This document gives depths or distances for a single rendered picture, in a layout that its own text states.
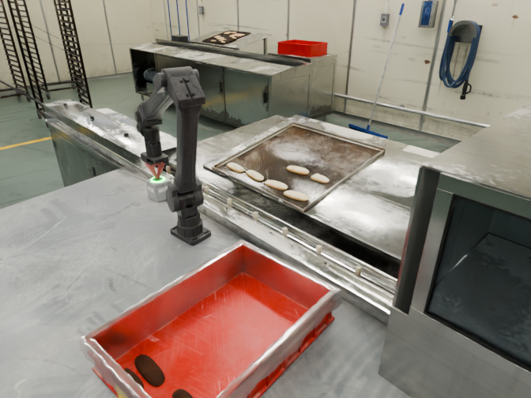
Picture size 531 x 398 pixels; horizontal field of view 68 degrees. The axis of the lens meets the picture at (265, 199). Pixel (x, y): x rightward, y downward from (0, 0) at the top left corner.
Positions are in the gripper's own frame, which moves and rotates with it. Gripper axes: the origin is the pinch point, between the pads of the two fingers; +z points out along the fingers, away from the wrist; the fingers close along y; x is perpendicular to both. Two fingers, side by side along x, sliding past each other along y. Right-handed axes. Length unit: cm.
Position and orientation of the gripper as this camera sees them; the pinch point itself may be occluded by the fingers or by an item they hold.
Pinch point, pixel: (157, 176)
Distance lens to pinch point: 157.4
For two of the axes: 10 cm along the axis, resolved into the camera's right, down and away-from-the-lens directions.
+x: 7.2, -3.3, 6.1
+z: -0.1, 8.8, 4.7
